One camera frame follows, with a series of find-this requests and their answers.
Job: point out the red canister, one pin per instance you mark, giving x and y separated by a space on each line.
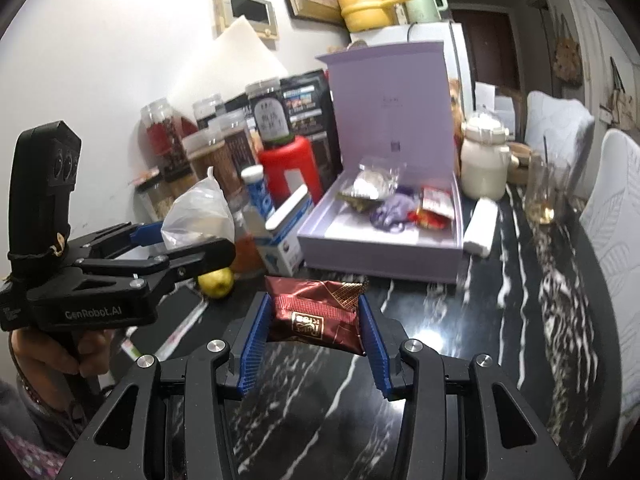
290 170

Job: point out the wall intercom screen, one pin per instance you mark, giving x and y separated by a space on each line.
247 10

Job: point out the person's left forearm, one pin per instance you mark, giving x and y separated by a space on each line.
50 420

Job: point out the clear jar with brown label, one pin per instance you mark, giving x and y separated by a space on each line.
240 150

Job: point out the red white snack packet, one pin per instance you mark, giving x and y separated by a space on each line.
437 200

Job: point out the lavender gift box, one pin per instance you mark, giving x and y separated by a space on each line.
380 110

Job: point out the blue white carton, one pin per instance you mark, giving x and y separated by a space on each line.
285 250

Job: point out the green electric kettle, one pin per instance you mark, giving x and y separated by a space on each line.
420 0

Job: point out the small leaf pattern chair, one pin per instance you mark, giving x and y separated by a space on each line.
560 125

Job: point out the brown bear tote bag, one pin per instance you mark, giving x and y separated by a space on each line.
567 57

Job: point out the brown candy packet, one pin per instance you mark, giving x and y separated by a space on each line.
357 203

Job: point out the person's floral clothing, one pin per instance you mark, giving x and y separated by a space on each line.
25 460

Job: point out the person's left hand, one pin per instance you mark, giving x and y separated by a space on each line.
45 355

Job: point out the jar of red dates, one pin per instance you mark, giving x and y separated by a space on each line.
160 135

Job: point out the black snack bag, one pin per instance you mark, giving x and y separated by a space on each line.
305 105

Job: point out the white lid dark jar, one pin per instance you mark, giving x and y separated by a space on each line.
207 110

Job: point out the white lampshade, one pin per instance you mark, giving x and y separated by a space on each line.
235 60

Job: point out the dark wooden door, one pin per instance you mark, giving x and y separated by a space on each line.
487 45

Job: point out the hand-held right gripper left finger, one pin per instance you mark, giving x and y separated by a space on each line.
252 345

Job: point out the printed paper leaflet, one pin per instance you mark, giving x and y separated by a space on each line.
132 347

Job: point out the clear plastic bag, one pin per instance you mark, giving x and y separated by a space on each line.
200 210

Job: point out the orange snack bag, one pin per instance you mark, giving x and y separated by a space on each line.
454 105

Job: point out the large leaf pattern chair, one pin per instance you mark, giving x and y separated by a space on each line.
620 240

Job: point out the dark red chocolate packet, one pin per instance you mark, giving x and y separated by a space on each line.
315 320

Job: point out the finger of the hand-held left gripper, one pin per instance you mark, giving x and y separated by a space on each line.
147 234
200 255

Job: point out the glass cup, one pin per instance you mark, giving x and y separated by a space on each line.
545 195

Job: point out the blue white tablet tube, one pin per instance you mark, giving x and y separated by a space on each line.
260 195

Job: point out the yellow pot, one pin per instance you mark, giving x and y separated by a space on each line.
362 12

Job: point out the clear jar of tan grains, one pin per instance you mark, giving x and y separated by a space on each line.
205 165

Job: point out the cream thermos jug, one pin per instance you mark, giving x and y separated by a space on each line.
482 170

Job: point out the small clear jar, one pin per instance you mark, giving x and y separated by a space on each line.
155 200

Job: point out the shiny red candy packet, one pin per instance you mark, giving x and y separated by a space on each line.
425 221

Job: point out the dark stirring spoon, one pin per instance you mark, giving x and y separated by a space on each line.
545 150

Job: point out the clear bag of white pieces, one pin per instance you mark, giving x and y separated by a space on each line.
372 180

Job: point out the white tissue pack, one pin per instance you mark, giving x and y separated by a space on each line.
480 230

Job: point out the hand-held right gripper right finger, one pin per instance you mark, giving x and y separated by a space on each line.
375 350

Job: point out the yellow green pear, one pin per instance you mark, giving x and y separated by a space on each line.
217 285

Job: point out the white cardboard box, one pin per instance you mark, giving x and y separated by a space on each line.
485 100

